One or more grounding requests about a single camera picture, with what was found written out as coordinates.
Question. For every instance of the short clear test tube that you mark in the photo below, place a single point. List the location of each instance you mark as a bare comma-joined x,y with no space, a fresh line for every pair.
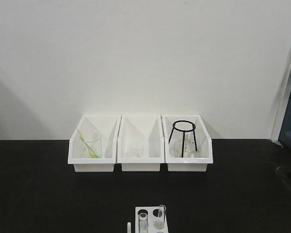
162,215

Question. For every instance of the white test tube rack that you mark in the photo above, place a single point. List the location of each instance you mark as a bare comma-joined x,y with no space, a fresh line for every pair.
153,224

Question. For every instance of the tall clear test tube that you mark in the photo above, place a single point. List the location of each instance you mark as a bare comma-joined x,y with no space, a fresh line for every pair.
143,221

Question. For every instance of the middle white storage bin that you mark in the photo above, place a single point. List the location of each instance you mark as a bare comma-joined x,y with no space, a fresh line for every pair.
144,128

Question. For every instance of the white storage bin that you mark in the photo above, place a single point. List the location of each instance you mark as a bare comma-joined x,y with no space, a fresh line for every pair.
200,159
78,155
144,128

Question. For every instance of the clear glass beaker middle bin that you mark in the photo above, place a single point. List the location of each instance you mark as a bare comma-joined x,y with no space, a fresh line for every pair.
135,150

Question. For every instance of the clear glass beaker bin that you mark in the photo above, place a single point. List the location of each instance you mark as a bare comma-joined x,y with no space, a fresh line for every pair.
94,141
135,150

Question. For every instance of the clear glass flask right bin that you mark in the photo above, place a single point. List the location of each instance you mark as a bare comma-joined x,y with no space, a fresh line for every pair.
183,149

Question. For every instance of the right white storage bin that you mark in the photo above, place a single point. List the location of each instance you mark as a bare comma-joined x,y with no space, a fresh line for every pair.
200,159

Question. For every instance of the clear glass beaker left bin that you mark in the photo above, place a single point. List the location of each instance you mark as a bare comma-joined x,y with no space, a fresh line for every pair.
94,141

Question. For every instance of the left white storage bin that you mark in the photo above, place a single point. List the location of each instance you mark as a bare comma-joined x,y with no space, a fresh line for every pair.
78,155

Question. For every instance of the black wire tripod stand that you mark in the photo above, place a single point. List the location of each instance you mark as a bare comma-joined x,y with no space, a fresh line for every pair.
184,127

